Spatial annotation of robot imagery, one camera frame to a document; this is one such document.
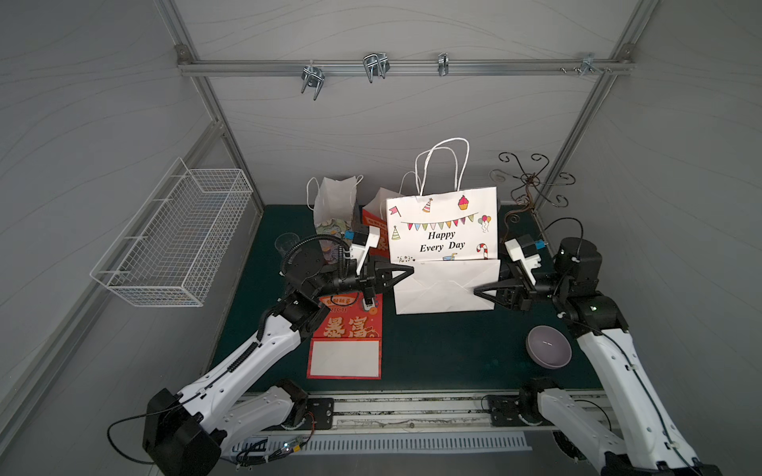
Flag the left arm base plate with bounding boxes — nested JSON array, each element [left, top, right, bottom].
[[265, 397, 335, 432]]

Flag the scrolled metal glass rack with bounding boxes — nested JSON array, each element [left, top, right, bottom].
[[488, 152, 577, 239]]

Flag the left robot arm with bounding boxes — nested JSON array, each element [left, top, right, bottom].
[[138, 234, 415, 475]]

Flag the leftmost metal hook clamp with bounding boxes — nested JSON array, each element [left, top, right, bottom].
[[301, 65, 325, 100]]

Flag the horizontal aluminium rail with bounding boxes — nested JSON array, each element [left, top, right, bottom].
[[178, 56, 636, 77]]

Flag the floral paper bag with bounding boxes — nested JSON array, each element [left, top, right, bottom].
[[306, 175, 364, 235]]

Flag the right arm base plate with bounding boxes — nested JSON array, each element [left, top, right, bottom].
[[485, 394, 542, 428]]

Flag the red paper bag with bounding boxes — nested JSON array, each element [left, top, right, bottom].
[[362, 188, 398, 258], [307, 294, 383, 380]]

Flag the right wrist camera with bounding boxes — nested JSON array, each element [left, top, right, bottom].
[[505, 234, 546, 286]]

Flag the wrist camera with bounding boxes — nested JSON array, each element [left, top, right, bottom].
[[505, 234, 546, 286], [343, 225, 380, 276]]

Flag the white wire basket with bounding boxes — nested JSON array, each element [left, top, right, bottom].
[[89, 158, 253, 307]]

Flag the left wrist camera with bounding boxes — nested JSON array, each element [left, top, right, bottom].
[[343, 225, 380, 276]]

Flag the white vent grille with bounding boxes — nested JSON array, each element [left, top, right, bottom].
[[225, 432, 533, 458]]

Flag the white paper bag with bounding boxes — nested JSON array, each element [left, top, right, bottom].
[[386, 137, 500, 315]]

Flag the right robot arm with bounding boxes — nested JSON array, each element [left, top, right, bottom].
[[474, 235, 720, 475]]

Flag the pink bowl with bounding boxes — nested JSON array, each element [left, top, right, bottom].
[[525, 325, 573, 370]]

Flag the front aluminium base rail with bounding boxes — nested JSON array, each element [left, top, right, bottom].
[[225, 389, 620, 438]]

